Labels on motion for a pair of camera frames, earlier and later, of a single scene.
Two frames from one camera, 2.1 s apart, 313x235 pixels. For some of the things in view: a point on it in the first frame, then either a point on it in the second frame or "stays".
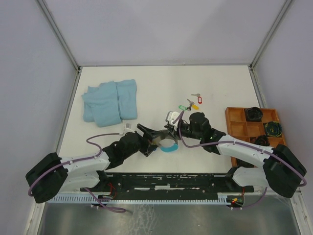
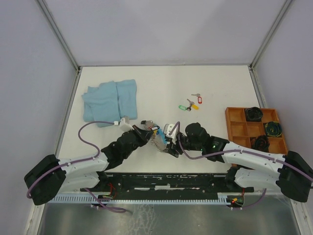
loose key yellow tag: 195,106 stays
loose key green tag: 183,107 stays
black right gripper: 173,132 to 171,148
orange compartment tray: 240,129 stays
